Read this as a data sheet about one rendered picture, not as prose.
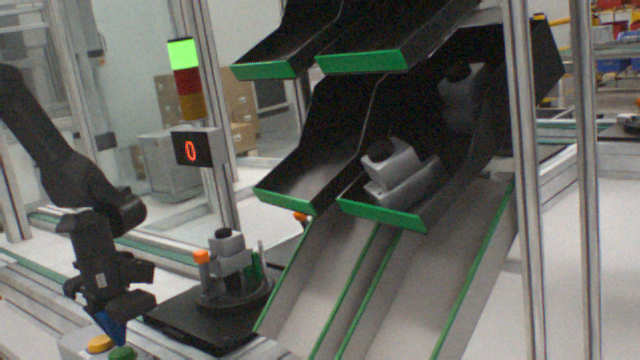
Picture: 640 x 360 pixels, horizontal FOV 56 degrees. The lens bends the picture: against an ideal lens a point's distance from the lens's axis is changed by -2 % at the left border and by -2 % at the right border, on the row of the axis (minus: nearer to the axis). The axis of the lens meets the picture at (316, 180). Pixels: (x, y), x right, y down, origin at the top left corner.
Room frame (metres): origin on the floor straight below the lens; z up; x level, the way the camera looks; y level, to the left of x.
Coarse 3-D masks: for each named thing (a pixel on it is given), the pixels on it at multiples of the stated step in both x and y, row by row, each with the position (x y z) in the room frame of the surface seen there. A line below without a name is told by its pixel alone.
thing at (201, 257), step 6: (198, 252) 0.93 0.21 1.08; (204, 252) 0.93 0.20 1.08; (198, 258) 0.92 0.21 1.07; (204, 258) 0.93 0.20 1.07; (210, 258) 0.94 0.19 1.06; (216, 258) 0.94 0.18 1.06; (198, 264) 0.93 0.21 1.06; (204, 264) 0.93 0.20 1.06; (198, 270) 0.93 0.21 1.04; (204, 270) 0.93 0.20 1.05; (204, 276) 0.92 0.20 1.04; (210, 276) 0.93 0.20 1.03; (204, 282) 0.93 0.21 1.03; (210, 282) 0.93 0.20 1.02; (204, 288) 0.93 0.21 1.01; (210, 288) 0.93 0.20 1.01; (204, 294) 0.93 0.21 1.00; (210, 294) 0.93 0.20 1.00
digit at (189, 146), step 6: (186, 138) 1.17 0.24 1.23; (192, 138) 1.16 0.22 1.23; (186, 144) 1.18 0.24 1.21; (192, 144) 1.16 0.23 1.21; (186, 150) 1.18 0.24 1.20; (192, 150) 1.16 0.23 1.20; (186, 156) 1.18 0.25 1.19; (192, 156) 1.17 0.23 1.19; (186, 162) 1.18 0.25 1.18; (192, 162) 1.17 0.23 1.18; (198, 162) 1.15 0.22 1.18
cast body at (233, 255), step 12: (228, 228) 0.97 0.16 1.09; (216, 240) 0.95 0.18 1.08; (228, 240) 0.95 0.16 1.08; (240, 240) 0.96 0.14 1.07; (216, 252) 0.96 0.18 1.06; (228, 252) 0.94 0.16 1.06; (240, 252) 0.96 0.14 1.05; (216, 264) 0.94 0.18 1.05; (228, 264) 0.94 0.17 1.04; (240, 264) 0.96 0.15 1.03
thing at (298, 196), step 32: (416, 64) 0.77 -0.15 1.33; (320, 96) 0.84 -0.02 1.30; (352, 96) 0.87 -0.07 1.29; (384, 96) 0.74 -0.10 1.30; (320, 128) 0.84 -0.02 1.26; (352, 128) 0.83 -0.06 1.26; (384, 128) 0.73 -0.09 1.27; (288, 160) 0.80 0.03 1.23; (320, 160) 0.79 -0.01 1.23; (352, 160) 0.70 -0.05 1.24; (256, 192) 0.76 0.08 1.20; (288, 192) 0.75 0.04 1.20; (320, 192) 0.67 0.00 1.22
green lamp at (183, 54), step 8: (192, 40) 1.18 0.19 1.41; (176, 48) 1.16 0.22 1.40; (184, 48) 1.16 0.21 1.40; (192, 48) 1.18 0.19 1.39; (176, 56) 1.16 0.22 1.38; (184, 56) 1.16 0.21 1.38; (192, 56) 1.17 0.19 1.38; (176, 64) 1.17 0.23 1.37; (184, 64) 1.16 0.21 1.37; (192, 64) 1.17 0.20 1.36
